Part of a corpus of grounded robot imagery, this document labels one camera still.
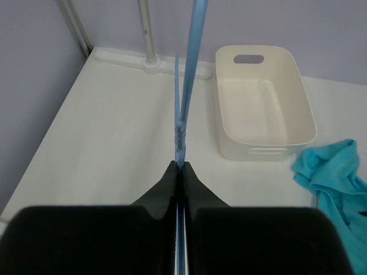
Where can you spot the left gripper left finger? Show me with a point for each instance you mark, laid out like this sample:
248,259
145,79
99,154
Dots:
121,239

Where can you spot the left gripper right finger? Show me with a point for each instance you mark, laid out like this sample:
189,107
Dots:
222,239

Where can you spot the turquoise t shirt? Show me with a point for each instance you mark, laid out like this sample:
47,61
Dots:
330,174

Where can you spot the light blue wire hanger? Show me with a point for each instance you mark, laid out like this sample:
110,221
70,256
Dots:
181,113

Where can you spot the white plastic bin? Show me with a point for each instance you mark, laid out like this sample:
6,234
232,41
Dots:
261,108

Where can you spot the white clothes rack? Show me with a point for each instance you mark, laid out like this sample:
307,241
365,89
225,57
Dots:
148,61

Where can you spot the aluminium frame post left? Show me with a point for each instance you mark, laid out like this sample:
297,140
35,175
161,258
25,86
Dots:
75,27

